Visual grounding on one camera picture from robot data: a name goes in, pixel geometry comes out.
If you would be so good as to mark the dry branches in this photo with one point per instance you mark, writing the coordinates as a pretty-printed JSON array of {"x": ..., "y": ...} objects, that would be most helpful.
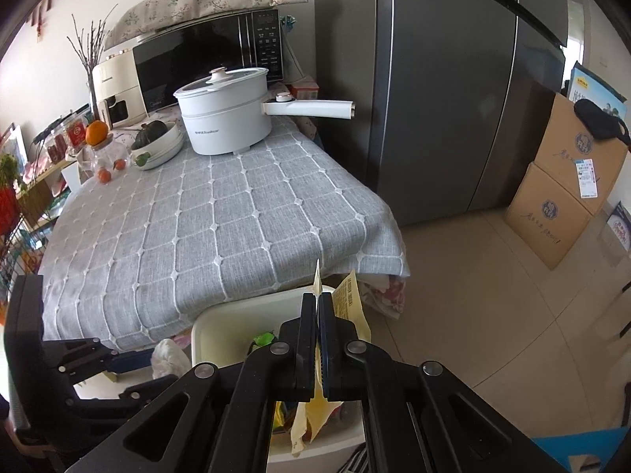
[{"x": 88, "y": 59}]

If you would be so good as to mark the glass pot lid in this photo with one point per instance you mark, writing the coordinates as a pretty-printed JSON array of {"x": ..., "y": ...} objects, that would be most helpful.
[{"x": 217, "y": 83}]

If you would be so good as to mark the small pink box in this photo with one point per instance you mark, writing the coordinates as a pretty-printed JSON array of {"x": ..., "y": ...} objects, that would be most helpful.
[{"x": 304, "y": 92}]

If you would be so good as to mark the brown wooden box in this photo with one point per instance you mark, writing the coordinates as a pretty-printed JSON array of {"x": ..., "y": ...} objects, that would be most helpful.
[{"x": 42, "y": 202}]

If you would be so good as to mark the white bowl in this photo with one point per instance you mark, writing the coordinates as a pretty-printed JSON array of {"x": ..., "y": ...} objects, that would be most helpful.
[{"x": 167, "y": 151}]

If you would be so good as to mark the grey refrigerator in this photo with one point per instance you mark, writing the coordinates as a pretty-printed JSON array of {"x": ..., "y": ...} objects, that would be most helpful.
[{"x": 443, "y": 83}]

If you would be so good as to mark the yellow wrapper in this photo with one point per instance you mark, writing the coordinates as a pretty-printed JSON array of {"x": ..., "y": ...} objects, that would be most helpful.
[{"x": 352, "y": 305}]

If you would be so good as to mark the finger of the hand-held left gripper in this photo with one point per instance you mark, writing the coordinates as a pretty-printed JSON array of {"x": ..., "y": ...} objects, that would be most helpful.
[
  {"x": 133, "y": 396},
  {"x": 130, "y": 362}
]

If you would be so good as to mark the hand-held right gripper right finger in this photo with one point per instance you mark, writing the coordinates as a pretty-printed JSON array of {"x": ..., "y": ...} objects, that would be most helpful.
[{"x": 335, "y": 350}]

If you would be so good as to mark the white picture frame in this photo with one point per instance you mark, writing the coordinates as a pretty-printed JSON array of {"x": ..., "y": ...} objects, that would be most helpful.
[{"x": 15, "y": 145}]

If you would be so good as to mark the brown cardboard box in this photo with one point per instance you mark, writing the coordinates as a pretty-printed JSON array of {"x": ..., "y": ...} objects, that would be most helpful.
[
  {"x": 542, "y": 221},
  {"x": 572, "y": 157}
]

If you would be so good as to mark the floral table cover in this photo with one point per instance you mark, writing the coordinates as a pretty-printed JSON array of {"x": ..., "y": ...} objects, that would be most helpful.
[{"x": 387, "y": 295}]

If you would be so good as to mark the blue printed carton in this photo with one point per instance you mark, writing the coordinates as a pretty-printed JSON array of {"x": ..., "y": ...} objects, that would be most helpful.
[{"x": 591, "y": 83}]

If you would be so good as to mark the dark green squash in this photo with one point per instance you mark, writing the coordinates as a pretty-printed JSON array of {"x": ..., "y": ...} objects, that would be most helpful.
[{"x": 150, "y": 133}]

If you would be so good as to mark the striped cloth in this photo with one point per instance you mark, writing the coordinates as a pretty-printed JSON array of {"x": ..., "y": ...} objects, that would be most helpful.
[{"x": 352, "y": 463}]

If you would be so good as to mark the crinkled clear plastic bag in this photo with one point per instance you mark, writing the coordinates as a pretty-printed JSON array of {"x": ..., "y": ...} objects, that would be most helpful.
[{"x": 170, "y": 357}]

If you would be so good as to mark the clear glass jar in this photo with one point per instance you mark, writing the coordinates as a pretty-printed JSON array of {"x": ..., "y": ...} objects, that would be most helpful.
[{"x": 106, "y": 155}]

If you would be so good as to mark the light blue board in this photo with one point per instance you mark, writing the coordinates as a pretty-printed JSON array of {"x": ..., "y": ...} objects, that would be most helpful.
[{"x": 581, "y": 453}]

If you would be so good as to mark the large orange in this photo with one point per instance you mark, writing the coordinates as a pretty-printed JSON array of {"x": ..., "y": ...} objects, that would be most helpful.
[{"x": 96, "y": 133}]

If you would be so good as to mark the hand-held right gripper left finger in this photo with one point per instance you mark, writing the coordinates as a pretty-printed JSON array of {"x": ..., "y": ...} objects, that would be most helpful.
[{"x": 305, "y": 345}]

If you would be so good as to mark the black microwave oven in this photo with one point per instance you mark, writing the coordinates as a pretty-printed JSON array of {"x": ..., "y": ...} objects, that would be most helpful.
[{"x": 187, "y": 59}]

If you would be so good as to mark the white trash bin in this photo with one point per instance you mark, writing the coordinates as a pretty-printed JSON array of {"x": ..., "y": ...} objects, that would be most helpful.
[{"x": 231, "y": 325}]

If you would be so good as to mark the small white box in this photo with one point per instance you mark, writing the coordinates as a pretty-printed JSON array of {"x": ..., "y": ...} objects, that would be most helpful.
[{"x": 71, "y": 177}]

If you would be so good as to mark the red label glass jar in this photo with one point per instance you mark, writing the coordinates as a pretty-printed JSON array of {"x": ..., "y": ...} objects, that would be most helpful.
[
  {"x": 79, "y": 133},
  {"x": 56, "y": 148}
]

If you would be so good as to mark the blue white package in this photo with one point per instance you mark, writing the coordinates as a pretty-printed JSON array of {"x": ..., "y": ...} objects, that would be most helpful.
[{"x": 622, "y": 226}]

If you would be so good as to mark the grey checked tablecloth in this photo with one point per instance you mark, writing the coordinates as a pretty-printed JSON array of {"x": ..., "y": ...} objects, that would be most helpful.
[{"x": 222, "y": 217}]

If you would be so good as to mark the white electric pot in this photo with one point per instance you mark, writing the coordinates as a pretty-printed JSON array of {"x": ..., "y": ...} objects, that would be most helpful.
[{"x": 227, "y": 123}]

